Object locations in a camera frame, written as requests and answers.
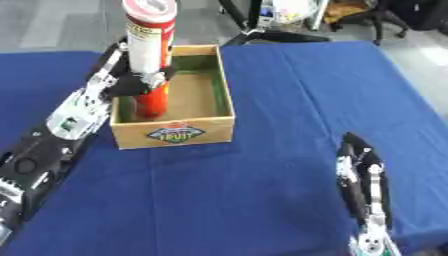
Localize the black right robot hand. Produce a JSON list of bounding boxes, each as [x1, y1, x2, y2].
[[334, 131, 394, 231]]

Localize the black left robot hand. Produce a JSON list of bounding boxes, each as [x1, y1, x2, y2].
[[84, 37, 179, 100]]

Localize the red and white bottle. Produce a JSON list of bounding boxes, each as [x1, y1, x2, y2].
[[120, 0, 179, 119]]

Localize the tan cardboard box green inside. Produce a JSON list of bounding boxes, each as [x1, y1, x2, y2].
[[108, 44, 237, 151]]

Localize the black tripod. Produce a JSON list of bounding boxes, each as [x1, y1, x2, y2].
[[217, 0, 333, 47]]

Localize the black office chair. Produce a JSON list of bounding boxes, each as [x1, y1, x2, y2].
[[323, 0, 412, 47]]

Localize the white bag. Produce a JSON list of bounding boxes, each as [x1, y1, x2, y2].
[[259, 0, 329, 28]]

